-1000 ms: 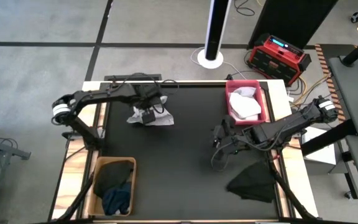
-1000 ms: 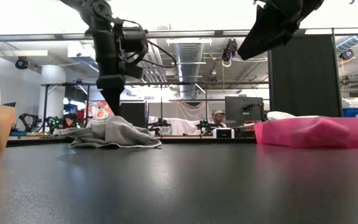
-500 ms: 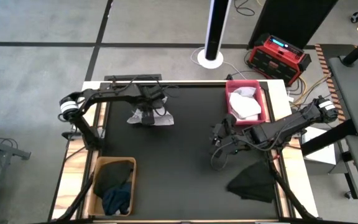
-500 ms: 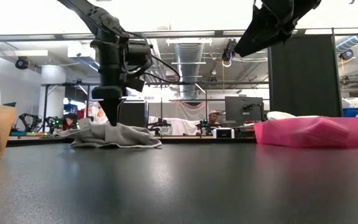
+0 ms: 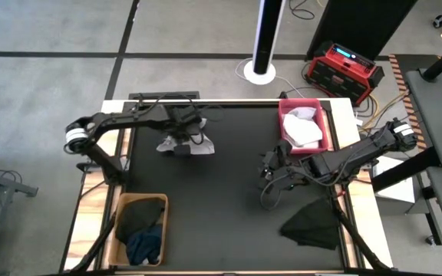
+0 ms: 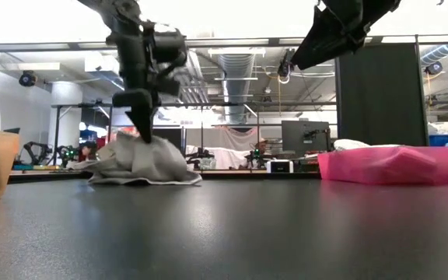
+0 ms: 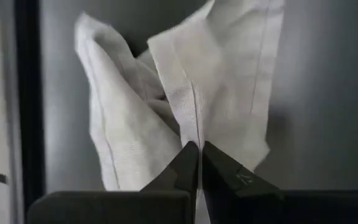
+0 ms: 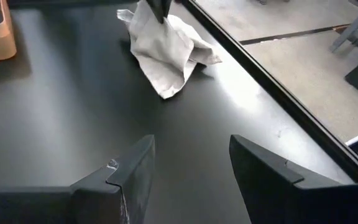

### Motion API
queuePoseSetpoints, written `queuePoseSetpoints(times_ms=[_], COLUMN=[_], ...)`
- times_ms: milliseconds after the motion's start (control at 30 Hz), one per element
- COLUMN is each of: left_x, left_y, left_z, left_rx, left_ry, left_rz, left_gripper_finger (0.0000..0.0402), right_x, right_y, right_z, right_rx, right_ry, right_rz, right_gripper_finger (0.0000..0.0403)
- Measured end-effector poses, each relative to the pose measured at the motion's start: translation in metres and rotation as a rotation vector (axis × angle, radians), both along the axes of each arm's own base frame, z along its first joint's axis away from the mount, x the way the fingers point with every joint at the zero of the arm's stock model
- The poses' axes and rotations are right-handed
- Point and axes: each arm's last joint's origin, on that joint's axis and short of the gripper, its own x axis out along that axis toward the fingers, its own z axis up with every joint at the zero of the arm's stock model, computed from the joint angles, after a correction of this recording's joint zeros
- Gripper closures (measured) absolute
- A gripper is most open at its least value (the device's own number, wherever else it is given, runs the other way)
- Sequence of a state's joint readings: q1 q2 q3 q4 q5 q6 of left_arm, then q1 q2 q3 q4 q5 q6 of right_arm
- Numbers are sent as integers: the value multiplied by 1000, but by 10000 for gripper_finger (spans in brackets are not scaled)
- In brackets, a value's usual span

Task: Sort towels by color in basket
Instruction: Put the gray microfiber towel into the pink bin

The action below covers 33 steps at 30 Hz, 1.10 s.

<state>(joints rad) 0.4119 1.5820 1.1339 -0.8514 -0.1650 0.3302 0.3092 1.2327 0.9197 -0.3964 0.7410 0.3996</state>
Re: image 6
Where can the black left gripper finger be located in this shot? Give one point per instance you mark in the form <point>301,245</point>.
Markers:
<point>138,122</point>
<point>150,122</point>

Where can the grey towel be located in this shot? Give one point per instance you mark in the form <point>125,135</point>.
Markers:
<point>150,163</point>

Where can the white towel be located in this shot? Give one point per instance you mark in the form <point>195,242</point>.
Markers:
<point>350,144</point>

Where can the navy blue towel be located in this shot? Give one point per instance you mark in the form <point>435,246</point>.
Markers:
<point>337,31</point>

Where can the black background robot arm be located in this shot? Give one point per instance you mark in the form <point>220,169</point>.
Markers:
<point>33,149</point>
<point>198,155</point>

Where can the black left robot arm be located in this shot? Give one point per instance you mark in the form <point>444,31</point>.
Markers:
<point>130,43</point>

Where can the pink plastic basket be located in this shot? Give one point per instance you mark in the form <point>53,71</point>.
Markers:
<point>387,167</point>

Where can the small black panel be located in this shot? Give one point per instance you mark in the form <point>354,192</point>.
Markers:
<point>169,138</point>

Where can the white ceiling box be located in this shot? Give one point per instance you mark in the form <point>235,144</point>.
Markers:
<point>95,64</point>

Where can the person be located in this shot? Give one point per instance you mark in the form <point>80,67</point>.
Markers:
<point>261,145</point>
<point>88,149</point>

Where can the grey draped cloth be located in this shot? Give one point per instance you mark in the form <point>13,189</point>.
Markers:
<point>224,138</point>

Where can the small white device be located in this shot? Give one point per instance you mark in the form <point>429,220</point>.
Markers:
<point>279,166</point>

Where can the grey computer monitor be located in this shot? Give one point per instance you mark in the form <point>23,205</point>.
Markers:
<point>298,136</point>

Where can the blue bin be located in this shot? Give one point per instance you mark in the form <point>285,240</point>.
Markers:
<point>439,140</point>

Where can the silver ceiling duct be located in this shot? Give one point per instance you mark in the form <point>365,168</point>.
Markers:
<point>236,85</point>

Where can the black metal rig frame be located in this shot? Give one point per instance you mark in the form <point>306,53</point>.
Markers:
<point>228,177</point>

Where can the black ceiling camera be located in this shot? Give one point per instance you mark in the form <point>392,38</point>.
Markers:
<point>284,70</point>
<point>27,79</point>
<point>434,68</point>

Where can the silver flexible duct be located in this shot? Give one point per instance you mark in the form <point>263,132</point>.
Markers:
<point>442,52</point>

